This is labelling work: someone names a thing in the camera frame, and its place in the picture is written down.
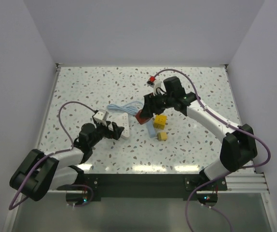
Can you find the red square plug adapter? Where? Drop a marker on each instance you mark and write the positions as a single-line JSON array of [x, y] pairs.
[[143, 117]]

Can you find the white triangular power strip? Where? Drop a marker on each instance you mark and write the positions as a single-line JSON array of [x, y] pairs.
[[122, 120]]

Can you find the yellow cube socket adapter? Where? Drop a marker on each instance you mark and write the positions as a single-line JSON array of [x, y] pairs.
[[160, 122]]

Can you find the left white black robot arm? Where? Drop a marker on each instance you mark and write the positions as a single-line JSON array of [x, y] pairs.
[[40, 172]]

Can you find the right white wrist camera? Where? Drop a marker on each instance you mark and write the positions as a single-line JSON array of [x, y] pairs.
[[155, 84]]

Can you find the light blue power strip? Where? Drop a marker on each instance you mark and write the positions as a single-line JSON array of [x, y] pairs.
[[151, 129]]

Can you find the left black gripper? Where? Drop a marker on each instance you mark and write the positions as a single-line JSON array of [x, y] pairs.
[[110, 134]]

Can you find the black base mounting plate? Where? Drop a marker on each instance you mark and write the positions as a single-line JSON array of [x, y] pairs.
[[141, 185]]

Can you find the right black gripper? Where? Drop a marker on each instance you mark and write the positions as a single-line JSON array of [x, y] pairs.
[[150, 107]]

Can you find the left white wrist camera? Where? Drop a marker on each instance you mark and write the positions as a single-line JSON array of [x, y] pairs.
[[101, 117]]

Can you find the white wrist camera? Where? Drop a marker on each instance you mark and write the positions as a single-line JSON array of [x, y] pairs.
[[155, 84], [101, 117]]

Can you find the aluminium table frame rail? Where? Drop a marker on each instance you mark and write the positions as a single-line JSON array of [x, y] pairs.
[[247, 183]]

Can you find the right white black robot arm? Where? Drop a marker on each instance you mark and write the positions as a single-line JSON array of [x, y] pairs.
[[238, 147]]

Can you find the small yellow plug adapter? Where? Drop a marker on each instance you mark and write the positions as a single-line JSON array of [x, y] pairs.
[[162, 136]]

